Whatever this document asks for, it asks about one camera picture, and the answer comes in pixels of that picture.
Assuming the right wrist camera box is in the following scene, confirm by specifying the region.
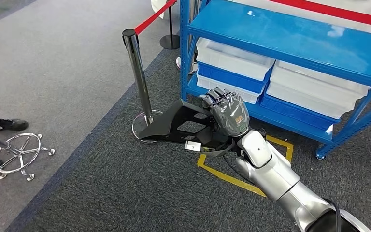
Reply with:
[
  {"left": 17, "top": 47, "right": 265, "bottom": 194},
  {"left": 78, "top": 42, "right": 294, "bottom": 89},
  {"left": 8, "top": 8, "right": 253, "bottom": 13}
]
[{"left": 184, "top": 139, "right": 237, "bottom": 158}]

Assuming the black plastic plate frame part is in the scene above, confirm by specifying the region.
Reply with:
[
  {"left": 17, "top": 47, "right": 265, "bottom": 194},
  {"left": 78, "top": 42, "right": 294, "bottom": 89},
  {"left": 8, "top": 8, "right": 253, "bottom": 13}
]
[{"left": 138, "top": 98, "right": 234, "bottom": 153}]

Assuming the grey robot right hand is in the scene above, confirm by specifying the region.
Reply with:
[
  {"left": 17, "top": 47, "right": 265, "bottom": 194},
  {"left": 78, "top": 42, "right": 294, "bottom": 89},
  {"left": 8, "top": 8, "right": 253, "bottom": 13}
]
[{"left": 201, "top": 87, "right": 251, "bottom": 138}]

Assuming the blue steel shelf rack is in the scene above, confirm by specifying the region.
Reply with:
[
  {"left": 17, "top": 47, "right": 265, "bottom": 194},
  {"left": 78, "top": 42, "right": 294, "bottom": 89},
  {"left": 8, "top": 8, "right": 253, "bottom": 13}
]
[{"left": 179, "top": 0, "right": 371, "bottom": 161}]

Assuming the black seat chrome stool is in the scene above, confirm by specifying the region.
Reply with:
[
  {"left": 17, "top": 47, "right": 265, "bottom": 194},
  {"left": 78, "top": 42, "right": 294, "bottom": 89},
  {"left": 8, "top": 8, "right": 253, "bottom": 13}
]
[{"left": 0, "top": 93, "right": 56, "bottom": 182}]

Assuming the person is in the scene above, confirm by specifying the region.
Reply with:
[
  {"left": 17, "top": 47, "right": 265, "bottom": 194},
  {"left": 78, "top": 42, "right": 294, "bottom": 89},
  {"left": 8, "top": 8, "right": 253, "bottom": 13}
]
[{"left": 0, "top": 115, "right": 30, "bottom": 173}]

